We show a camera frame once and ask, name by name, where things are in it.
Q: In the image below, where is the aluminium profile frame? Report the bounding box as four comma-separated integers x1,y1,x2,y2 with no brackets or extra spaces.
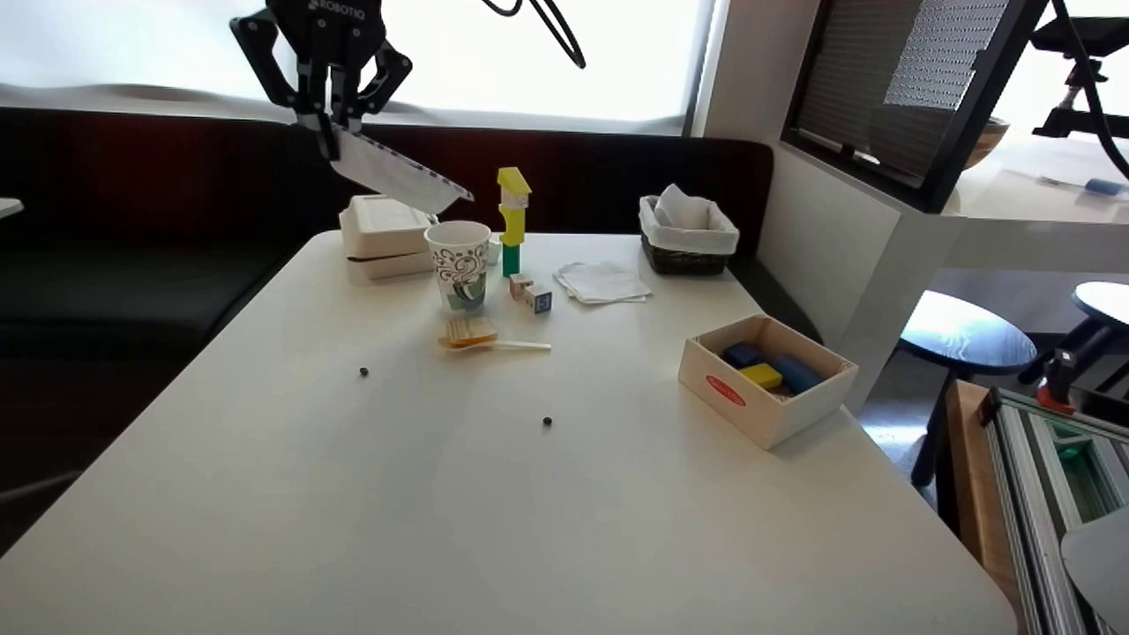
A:
980,380,1129,635

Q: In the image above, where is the dark bench sofa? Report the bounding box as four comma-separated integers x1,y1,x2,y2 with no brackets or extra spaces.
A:
0,108,776,557

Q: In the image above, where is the white paper sheet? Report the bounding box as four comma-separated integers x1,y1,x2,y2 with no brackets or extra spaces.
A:
653,182,719,231

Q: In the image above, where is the round grey stool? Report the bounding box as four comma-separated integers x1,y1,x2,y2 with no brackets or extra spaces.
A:
895,289,1042,491

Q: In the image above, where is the white wooden box red label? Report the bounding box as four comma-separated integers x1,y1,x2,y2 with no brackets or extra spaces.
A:
674,312,861,457

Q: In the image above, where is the white foam takeout box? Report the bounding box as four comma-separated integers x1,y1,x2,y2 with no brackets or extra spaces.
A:
336,190,441,282

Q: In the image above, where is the wooden utensil on table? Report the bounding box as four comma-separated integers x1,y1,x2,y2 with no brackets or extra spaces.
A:
436,327,503,360

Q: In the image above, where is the white paper napkin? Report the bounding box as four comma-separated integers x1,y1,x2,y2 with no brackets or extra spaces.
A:
549,257,655,312

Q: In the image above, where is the blue toy block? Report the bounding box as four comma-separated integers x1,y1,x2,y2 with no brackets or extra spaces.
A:
769,350,827,398
715,340,769,372

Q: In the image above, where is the dark basket with white liner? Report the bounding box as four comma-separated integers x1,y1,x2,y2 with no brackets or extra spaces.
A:
634,190,746,278

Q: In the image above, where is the black computer monitor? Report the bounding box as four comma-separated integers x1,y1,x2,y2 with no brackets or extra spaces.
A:
781,0,1051,220

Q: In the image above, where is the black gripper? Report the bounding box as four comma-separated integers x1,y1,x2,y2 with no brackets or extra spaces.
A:
227,0,418,162

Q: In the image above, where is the black white patterned plate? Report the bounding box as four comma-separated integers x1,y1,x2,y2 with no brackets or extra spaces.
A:
325,123,478,220

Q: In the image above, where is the yellow toy block in box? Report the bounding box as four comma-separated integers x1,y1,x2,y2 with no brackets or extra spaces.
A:
739,360,788,396

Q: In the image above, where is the red clamp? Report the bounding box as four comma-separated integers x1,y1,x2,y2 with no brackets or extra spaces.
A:
1036,350,1081,416

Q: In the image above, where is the patterned paper coffee cup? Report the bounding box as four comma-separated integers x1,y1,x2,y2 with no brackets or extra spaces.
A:
420,220,496,318

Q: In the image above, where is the white desk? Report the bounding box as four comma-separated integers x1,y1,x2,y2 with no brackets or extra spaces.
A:
750,135,1129,416

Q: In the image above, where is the wooden board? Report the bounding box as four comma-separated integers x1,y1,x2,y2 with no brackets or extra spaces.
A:
939,379,1017,597

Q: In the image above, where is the yellow wedge toy block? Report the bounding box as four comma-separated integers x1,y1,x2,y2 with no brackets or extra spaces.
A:
493,162,536,204

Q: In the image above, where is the yellow upright toy block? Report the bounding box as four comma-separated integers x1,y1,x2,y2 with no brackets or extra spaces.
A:
496,198,529,251

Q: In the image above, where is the round white stool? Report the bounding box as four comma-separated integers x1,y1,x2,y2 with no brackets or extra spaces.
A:
1071,278,1129,331

